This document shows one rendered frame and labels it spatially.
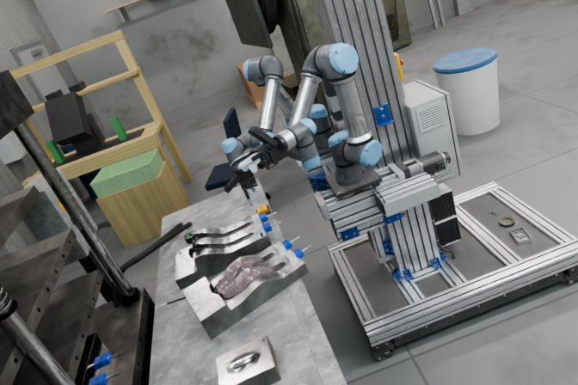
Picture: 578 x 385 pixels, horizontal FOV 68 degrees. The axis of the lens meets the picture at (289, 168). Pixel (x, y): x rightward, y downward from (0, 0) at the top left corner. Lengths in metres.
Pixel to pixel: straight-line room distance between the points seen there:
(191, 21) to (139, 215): 4.66
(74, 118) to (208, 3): 4.01
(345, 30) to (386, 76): 0.30
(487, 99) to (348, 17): 2.61
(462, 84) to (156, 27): 5.76
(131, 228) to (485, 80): 3.69
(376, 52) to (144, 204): 3.09
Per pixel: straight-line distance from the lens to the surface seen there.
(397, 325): 2.45
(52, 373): 1.69
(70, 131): 5.19
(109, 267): 2.32
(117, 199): 4.58
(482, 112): 4.45
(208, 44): 8.44
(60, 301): 2.27
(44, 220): 2.37
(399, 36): 8.18
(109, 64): 8.68
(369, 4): 2.05
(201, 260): 2.19
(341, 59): 1.70
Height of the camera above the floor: 2.03
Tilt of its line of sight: 25 degrees down
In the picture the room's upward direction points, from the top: 21 degrees counter-clockwise
